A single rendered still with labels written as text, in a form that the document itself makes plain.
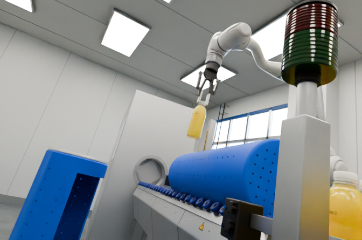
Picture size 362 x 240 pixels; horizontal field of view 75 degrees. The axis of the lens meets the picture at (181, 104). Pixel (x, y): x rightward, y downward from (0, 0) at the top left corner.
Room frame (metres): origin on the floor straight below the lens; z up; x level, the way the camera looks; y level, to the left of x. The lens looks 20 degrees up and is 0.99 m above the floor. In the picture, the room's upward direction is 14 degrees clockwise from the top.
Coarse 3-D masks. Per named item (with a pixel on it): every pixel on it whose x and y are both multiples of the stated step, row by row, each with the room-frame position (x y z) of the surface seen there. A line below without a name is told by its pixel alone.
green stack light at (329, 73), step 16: (304, 32) 0.23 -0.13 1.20; (320, 32) 0.23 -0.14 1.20; (288, 48) 0.25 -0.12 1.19; (304, 48) 0.23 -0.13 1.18; (320, 48) 0.23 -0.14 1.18; (336, 48) 0.23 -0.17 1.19; (288, 64) 0.25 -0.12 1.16; (304, 64) 0.23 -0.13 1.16; (320, 64) 0.23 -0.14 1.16; (336, 64) 0.23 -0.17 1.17; (288, 80) 0.28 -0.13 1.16
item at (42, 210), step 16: (48, 160) 1.06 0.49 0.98; (64, 160) 1.04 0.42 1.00; (80, 160) 1.06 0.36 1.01; (48, 176) 1.05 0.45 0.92; (64, 176) 1.05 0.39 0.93; (80, 176) 1.32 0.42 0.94; (96, 176) 1.12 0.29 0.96; (32, 192) 1.08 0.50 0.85; (48, 192) 1.04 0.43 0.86; (64, 192) 1.05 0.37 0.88; (80, 192) 1.32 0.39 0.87; (32, 208) 1.05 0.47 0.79; (48, 208) 1.04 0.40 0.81; (64, 208) 1.32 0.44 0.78; (80, 208) 1.31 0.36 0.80; (16, 224) 1.09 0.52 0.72; (32, 224) 1.05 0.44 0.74; (48, 224) 1.05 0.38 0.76; (64, 224) 1.32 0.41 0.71; (80, 224) 1.29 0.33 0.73
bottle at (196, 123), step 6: (198, 108) 1.12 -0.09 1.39; (204, 108) 1.13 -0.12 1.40; (192, 114) 1.14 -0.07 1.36; (198, 114) 1.12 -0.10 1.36; (204, 114) 1.13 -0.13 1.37; (192, 120) 1.13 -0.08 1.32; (198, 120) 1.12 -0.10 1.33; (204, 120) 1.14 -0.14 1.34; (192, 126) 1.12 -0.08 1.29; (198, 126) 1.12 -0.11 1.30; (192, 132) 1.12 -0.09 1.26; (198, 132) 1.12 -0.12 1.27; (192, 138) 1.17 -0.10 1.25; (198, 138) 1.14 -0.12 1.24
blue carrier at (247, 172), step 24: (240, 144) 0.94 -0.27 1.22; (264, 144) 0.77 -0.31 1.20; (192, 168) 1.19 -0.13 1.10; (216, 168) 0.94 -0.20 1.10; (240, 168) 0.78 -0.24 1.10; (264, 168) 0.77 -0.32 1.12; (192, 192) 1.23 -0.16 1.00; (216, 192) 0.96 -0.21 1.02; (240, 192) 0.78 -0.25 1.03; (264, 192) 0.77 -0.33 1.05
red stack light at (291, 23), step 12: (300, 12) 0.24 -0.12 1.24; (312, 12) 0.23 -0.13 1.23; (324, 12) 0.23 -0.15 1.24; (336, 12) 0.23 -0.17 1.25; (288, 24) 0.25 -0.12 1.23; (300, 24) 0.24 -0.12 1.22; (312, 24) 0.23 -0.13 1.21; (324, 24) 0.23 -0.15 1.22; (336, 24) 0.23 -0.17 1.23; (288, 36) 0.25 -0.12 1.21; (336, 36) 0.23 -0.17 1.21
